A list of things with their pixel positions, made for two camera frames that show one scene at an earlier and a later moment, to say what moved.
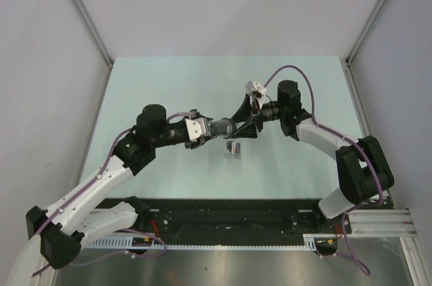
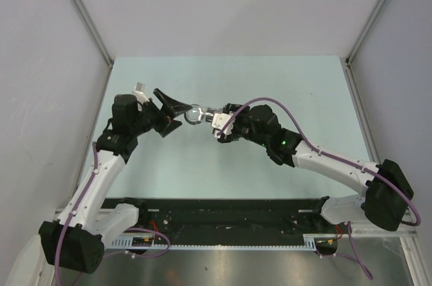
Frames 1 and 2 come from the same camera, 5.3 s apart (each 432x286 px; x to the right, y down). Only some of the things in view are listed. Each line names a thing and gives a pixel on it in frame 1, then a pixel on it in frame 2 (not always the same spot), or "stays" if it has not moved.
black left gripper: (194, 145) to (166, 123)
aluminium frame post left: (84, 12) stays
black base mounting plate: (233, 216) stays
